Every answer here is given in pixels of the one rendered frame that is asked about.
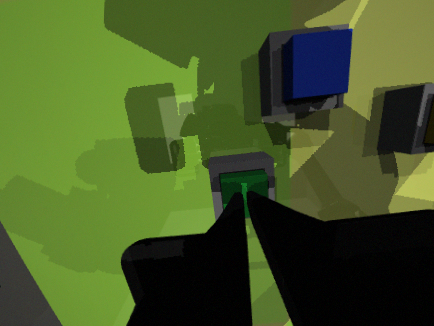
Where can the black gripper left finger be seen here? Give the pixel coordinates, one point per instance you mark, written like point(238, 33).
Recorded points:
point(216, 259)

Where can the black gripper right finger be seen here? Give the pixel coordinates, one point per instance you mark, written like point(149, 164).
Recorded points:
point(308, 256)

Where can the green button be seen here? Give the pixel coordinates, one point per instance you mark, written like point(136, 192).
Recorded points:
point(240, 173)

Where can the blue button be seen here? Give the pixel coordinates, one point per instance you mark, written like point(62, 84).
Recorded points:
point(304, 70)

